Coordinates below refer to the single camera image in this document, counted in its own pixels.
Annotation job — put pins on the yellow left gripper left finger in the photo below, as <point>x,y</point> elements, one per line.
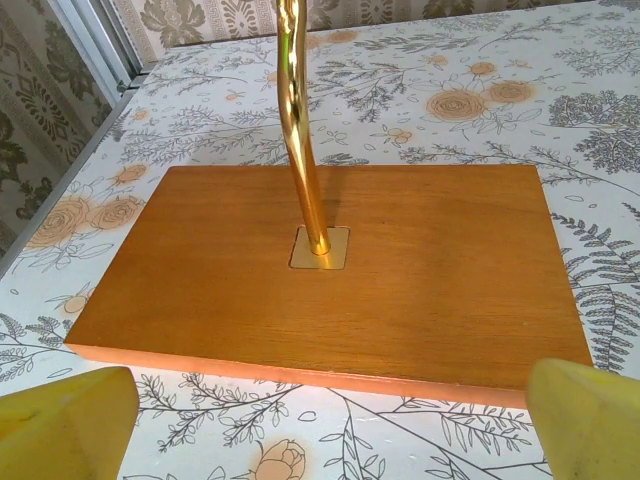
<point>60,430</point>

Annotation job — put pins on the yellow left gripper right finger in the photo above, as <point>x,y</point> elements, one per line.
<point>590,425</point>

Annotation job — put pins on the aluminium table side rail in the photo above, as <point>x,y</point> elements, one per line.
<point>65,170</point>

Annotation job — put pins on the aluminium frame post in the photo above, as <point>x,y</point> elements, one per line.
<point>102,40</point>

